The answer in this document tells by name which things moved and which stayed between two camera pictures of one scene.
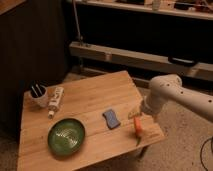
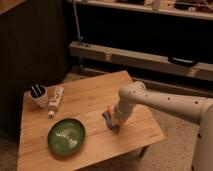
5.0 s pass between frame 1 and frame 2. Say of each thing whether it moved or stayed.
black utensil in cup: stayed
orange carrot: moved
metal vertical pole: stayed
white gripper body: moved
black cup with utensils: stayed
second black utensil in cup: stayed
